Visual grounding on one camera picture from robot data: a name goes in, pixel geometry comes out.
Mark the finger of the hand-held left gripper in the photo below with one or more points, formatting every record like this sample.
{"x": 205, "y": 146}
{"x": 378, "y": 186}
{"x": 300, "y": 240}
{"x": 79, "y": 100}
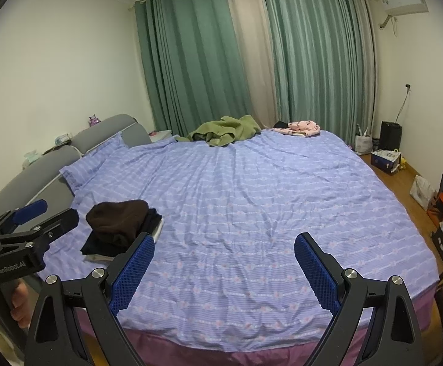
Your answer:
{"x": 30, "y": 209}
{"x": 57, "y": 225}

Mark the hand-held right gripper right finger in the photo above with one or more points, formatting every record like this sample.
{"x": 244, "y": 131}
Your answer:
{"x": 318, "y": 274}

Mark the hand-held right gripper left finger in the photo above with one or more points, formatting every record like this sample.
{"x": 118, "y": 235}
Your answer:
{"x": 129, "y": 274}

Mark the brown pants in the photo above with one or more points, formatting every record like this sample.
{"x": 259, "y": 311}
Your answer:
{"x": 116, "y": 219}

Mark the black folded pants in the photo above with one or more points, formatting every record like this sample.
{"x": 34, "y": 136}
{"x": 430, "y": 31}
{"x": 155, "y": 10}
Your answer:
{"x": 152, "y": 219}

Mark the person's left hand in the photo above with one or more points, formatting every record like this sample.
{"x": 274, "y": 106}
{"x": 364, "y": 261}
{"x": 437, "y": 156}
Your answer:
{"x": 21, "y": 305}

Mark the teal tissue pack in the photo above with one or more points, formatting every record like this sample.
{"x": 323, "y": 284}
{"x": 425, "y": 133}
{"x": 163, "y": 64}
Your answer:
{"x": 31, "y": 158}
{"x": 63, "y": 139}

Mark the lilac floral pillow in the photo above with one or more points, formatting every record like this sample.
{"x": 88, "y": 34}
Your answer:
{"x": 91, "y": 164}

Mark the lilac floral bed sheet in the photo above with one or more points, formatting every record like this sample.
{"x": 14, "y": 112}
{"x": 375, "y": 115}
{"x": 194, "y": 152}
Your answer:
{"x": 263, "y": 198}

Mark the grey padded headboard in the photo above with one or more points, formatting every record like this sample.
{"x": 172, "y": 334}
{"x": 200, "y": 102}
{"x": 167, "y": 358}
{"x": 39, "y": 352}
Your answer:
{"x": 103, "y": 129}

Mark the purple toy figure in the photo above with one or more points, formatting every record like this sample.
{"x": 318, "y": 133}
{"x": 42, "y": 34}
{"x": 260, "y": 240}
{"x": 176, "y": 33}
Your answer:
{"x": 94, "y": 120}

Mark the white plastic bag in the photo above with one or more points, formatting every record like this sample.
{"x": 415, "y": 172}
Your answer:
{"x": 421, "y": 192}

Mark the blue and white box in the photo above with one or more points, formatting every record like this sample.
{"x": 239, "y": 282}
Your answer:
{"x": 385, "y": 159}

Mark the white tote bag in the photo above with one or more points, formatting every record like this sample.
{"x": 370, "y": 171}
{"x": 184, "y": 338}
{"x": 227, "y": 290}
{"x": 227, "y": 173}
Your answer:
{"x": 362, "y": 145}

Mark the white nightstand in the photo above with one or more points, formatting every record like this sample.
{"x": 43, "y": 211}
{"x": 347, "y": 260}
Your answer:
{"x": 162, "y": 135}

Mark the yellow toy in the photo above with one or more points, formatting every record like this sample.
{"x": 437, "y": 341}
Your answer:
{"x": 402, "y": 164}

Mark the orange item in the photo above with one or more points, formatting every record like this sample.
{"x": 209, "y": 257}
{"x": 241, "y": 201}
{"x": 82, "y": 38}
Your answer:
{"x": 440, "y": 202}

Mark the pink printed garment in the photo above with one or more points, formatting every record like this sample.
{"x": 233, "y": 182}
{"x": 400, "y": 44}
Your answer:
{"x": 305, "y": 127}

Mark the black garment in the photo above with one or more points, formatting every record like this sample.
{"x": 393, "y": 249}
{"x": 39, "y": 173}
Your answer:
{"x": 281, "y": 124}

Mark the black tower heater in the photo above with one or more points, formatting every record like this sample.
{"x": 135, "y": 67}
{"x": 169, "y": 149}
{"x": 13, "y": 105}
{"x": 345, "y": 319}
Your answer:
{"x": 391, "y": 135}

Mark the olive green garment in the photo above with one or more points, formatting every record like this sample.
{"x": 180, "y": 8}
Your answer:
{"x": 225, "y": 129}

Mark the green curtain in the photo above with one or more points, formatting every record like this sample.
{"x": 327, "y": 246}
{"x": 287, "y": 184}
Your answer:
{"x": 190, "y": 64}
{"x": 313, "y": 64}

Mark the white air conditioner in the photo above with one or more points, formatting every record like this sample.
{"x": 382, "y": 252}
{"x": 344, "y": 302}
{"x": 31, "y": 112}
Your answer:
{"x": 402, "y": 0}

